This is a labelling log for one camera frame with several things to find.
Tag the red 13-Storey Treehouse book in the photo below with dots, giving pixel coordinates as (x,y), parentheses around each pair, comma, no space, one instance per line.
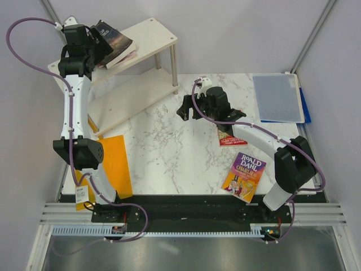
(226,140)

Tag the orange plastic file folder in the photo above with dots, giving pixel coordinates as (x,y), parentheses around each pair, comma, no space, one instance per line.
(110,181)

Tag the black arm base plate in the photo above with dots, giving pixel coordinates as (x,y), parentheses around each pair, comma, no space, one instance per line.
(133,213)

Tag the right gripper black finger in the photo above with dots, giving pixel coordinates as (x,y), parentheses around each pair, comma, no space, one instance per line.
(184,110)
(196,114)

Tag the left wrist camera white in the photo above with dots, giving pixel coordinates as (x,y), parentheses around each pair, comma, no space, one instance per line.
(70,21)

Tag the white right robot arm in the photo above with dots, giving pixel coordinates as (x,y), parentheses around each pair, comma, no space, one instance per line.
(293,158)

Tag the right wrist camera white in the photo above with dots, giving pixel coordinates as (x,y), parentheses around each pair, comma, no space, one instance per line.
(203,83)

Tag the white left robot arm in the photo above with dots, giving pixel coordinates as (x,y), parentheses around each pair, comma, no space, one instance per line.
(84,50)

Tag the white two-tier shelf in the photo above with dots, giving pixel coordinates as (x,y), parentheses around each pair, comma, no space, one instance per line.
(129,87)

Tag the blue file folder underneath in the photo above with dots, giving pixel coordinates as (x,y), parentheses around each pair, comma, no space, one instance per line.
(306,114)

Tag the Roald Dahl Charlie book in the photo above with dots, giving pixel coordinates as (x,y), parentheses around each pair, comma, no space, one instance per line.
(244,176)

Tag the dark Tale of Two Cities book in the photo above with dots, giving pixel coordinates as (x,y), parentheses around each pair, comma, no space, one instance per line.
(121,44)

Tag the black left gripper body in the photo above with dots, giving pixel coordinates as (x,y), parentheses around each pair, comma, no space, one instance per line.
(91,51)

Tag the translucent blue file folder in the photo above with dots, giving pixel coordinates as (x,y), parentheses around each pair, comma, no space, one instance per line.
(278,98)

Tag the Taming of the Shrew book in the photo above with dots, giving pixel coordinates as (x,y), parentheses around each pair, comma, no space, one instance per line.
(128,57)

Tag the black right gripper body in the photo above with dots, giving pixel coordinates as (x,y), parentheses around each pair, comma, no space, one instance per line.
(202,104)

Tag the aluminium frame rail front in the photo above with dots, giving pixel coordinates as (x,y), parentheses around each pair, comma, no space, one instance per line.
(306,214)

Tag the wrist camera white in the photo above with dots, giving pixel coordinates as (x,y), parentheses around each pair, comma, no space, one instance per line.
(70,21)
(203,83)

